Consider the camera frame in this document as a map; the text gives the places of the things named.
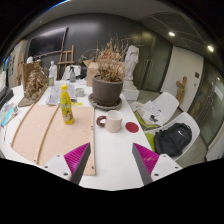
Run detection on small white bust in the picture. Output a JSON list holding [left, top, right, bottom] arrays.
[[49, 61, 57, 81]]

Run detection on wooden figure by wall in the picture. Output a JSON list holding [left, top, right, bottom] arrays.
[[176, 76, 187, 103]]

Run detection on white mug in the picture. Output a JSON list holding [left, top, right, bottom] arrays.
[[105, 110, 123, 133]]

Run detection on white plaster statue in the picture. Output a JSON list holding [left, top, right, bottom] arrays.
[[124, 45, 139, 89]]

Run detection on dark red round coaster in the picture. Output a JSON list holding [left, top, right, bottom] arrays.
[[125, 122, 139, 133]]

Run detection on small white cup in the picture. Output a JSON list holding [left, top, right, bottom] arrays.
[[75, 88, 85, 97]]

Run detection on grey pot saucer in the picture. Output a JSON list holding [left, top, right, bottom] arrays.
[[88, 93, 122, 111]]

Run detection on papers on chair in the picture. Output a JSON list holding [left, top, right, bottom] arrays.
[[136, 101, 164, 126]]

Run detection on wooden easel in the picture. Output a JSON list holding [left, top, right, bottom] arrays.
[[57, 47, 74, 79]]

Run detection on white chair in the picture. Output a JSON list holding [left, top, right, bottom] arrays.
[[134, 91, 181, 128], [146, 112, 200, 160]]

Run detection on dried brown plant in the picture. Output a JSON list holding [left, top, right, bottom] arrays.
[[87, 35, 134, 84]]

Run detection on white chair far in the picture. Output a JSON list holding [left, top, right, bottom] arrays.
[[134, 91, 181, 128]]

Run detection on dark red tape ring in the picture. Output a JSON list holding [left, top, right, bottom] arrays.
[[96, 115, 108, 128]]

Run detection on white chair near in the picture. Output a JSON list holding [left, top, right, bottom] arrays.
[[146, 112, 200, 160]]

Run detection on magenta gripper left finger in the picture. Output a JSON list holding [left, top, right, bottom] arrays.
[[64, 143, 91, 185]]

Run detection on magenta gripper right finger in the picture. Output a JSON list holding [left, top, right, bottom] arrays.
[[132, 143, 159, 185]]

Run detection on cardboard box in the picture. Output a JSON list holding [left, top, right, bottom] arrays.
[[84, 60, 99, 87]]

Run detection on black backpack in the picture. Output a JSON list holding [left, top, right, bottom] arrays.
[[154, 123, 192, 157]]

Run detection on thin plywood sheet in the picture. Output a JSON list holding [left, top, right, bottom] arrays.
[[12, 104, 96, 175]]

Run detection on yellow drink bottle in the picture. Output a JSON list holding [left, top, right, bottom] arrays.
[[60, 84, 74, 125]]

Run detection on grey plant pot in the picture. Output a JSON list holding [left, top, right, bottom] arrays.
[[92, 75, 123, 106]]

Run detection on dark wall screen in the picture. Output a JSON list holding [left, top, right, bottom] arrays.
[[28, 27, 67, 57]]

